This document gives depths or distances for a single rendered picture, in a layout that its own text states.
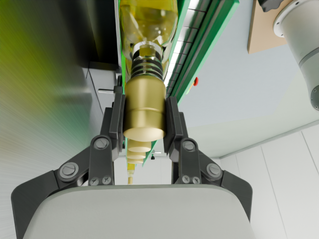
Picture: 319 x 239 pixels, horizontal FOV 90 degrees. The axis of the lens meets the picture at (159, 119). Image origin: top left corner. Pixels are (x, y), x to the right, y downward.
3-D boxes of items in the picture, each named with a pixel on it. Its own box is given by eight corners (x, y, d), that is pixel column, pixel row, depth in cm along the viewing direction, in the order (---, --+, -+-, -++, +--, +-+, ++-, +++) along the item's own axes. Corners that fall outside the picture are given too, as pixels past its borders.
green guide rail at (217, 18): (224, -27, 27) (234, 2, 24) (229, -26, 27) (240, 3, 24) (142, 160, 184) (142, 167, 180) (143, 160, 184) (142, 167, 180)
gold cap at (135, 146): (129, 117, 23) (127, 146, 22) (153, 118, 24) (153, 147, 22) (128, 126, 27) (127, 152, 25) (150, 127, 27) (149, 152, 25)
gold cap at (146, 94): (125, 72, 12) (120, 125, 10) (170, 77, 13) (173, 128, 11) (125, 97, 15) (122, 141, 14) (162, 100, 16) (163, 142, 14)
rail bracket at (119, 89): (101, 64, 46) (94, 104, 41) (125, 66, 48) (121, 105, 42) (103, 73, 50) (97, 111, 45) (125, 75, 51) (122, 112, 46)
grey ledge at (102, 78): (92, 45, 51) (87, 73, 47) (120, 49, 53) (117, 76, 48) (114, 136, 136) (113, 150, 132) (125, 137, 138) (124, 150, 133)
